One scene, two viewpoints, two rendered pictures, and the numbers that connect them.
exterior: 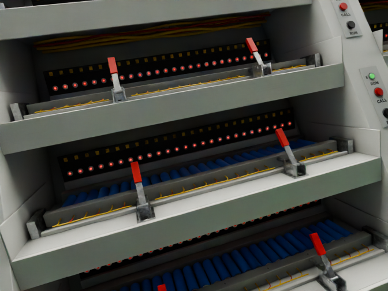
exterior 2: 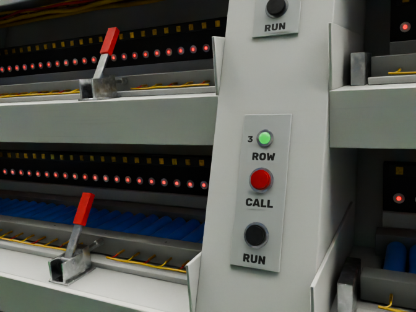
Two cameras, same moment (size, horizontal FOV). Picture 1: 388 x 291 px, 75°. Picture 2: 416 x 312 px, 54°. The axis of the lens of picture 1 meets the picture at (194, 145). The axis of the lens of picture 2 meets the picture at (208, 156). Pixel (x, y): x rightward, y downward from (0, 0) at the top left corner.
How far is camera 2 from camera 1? 0.58 m
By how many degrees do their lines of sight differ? 39
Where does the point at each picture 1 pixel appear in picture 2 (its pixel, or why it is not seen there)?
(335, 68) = (200, 106)
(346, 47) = (242, 61)
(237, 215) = not seen: outside the picture
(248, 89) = (53, 117)
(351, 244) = not seen: outside the picture
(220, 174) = (28, 229)
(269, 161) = (88, 240)
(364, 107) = (212, 203)
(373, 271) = not seen: outside the picture
